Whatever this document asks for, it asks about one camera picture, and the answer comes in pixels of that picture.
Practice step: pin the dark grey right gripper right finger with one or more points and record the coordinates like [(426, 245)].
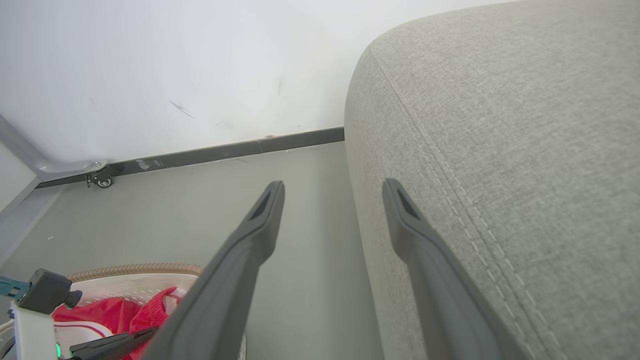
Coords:
[(435, 280)]

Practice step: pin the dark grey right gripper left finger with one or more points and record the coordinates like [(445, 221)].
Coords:
[(235, 270)]

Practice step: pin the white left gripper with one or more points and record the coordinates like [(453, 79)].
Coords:
[(32, 335)]

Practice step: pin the red garment with white stripes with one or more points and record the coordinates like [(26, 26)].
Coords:
[(100, 312)]

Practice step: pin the plain red garment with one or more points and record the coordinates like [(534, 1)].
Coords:
[(150, 312)]

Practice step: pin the white laundry basket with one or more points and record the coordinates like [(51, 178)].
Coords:
[(135, 280)]

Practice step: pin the dark grey baseboard strip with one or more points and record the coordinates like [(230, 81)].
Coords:
[(210, 154)]

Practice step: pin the grey fabric sofa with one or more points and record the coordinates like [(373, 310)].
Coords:
[(500, 150)]

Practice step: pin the black caster wheel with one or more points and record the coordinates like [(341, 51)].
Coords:
[(102, 181)]

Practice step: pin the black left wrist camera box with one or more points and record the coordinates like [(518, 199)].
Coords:
[(45, 292)]

